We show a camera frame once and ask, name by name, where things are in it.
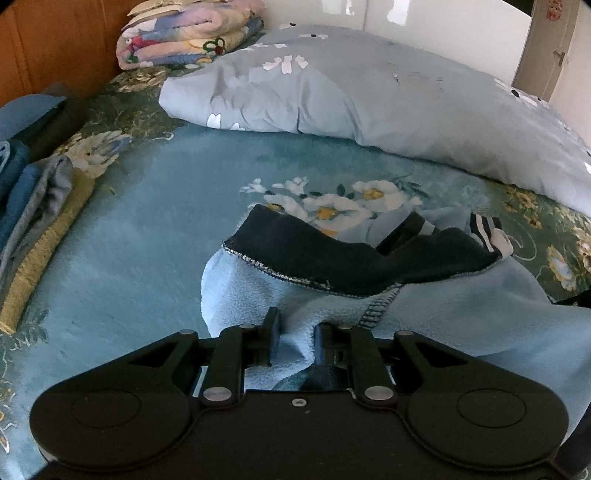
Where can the light blue fleece jacket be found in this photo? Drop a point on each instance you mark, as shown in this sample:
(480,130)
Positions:
(461,314)

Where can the blue denim garment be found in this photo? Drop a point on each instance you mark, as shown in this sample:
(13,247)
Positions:
(16,184)

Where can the folded colourful floral quilt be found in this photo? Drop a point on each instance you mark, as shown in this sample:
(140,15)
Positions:
(184,37)

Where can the white glossy board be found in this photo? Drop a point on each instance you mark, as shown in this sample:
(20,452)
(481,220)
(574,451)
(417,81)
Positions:
(438,27)

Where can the grey-blue printed duvet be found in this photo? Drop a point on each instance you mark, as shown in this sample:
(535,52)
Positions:
(369,97)

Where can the grey folded garment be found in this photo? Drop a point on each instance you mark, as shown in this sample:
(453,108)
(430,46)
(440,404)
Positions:
(51,198)

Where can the teal floral bed blanket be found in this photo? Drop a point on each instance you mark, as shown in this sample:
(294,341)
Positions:
(115,277)

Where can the blue folded cloth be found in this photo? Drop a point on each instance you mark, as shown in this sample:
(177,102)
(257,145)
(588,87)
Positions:
(25,113)

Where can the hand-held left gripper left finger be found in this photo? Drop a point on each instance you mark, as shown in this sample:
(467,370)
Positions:
(272,330)

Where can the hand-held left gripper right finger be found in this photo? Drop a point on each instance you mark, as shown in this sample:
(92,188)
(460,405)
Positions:
(321,341)

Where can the wooden headboard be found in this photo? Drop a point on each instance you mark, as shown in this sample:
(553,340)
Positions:
(55,41)

